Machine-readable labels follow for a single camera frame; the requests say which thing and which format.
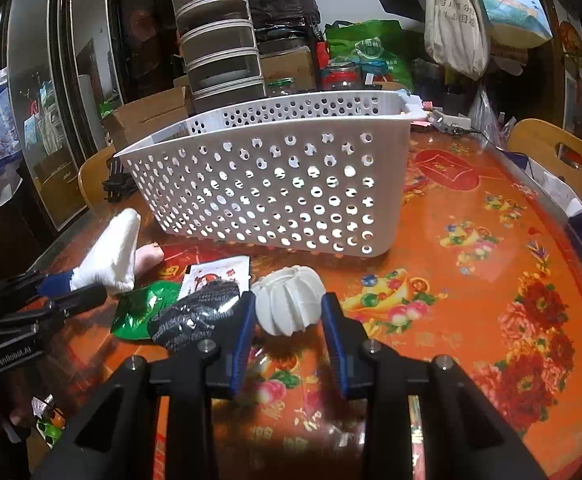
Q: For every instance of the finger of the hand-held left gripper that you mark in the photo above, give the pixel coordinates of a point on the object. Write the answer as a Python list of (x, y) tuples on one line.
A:
[(53, 284), (83, 296)]

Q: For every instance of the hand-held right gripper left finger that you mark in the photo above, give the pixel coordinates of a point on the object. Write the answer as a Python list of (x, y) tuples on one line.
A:
[(240, 345)]

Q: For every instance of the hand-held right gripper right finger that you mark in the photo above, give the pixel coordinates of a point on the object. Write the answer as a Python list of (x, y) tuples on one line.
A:
[(335, 347)]

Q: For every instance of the white sock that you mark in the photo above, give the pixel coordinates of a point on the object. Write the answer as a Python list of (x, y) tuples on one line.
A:
[(111, 255)]

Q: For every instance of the white ribbed ball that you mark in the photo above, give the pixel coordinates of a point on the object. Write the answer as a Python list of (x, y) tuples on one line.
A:
[(286, 300)]

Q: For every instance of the white perforated plastic basket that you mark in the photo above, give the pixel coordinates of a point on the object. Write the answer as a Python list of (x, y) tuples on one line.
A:
[(271, 170)]

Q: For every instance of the pale pink soft item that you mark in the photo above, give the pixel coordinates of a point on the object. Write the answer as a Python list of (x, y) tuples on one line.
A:
[(149, 256)]

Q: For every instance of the person's left hand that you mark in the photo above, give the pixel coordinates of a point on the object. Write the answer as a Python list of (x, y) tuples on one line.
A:
[(18, 417)]

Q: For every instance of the green foil packet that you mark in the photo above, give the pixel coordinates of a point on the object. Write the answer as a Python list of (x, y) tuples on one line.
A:
[(135, 311)]

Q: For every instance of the black foil packet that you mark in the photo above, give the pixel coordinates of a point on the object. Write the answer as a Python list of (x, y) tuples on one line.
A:
[(191, 316)]

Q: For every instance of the white and red packet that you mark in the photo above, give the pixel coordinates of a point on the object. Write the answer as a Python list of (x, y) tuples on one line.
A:
[(211, 271)]

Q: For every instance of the small candy wrappers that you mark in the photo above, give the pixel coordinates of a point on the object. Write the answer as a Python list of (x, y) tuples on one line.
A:
[(47, 425)]

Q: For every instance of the plain wooden chair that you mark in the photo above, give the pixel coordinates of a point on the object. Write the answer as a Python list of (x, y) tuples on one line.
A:
[(93, 177)]

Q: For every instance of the black clamp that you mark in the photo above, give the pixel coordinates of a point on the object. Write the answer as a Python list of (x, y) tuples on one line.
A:
[(117, 182)]

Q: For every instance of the orange floral tablecloth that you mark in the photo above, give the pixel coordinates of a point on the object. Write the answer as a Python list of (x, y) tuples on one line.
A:
[(461, 270)]

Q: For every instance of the mirrored cabinet doors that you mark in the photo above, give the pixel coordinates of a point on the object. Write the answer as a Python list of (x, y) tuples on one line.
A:
[(41, 100)]

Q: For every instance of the open cardboard box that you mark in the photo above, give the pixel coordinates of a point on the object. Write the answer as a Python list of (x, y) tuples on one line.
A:
[(143, 112)]

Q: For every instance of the white power strip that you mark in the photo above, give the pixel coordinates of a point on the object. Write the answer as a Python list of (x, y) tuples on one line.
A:
[(448, 120)]

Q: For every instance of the small glass jar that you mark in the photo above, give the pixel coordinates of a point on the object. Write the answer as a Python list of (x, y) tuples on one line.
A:
[(281, 87)]

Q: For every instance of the blue and white carton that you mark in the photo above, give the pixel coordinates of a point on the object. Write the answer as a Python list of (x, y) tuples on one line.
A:
[(556, 190)]

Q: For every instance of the glass jar with red contents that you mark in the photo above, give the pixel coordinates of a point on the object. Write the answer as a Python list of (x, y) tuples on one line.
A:
[(340, 76)]

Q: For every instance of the clear plastic bag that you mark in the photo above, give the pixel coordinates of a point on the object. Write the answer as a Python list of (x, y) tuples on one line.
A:
[(488, 115)]

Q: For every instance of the closed cardboard box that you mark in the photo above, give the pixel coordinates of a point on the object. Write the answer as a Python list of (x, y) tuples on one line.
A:
[(291, 67)]

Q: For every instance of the stacked grey drawer organiser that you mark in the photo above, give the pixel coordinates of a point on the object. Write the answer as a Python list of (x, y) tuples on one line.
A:
[(217, 42)]

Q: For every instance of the green shopping bag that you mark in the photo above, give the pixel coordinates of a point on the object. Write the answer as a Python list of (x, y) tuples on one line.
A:
[(371, 50)]

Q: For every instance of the beige canvas tote bag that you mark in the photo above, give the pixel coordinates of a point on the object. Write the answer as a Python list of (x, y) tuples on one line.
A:
[(453, 25)]

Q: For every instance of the black plastic bag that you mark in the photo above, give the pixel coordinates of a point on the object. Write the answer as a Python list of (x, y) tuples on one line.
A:
[(280, 2)]

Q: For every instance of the blue printed bag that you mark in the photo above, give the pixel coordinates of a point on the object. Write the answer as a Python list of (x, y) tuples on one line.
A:
[(513, 5)]

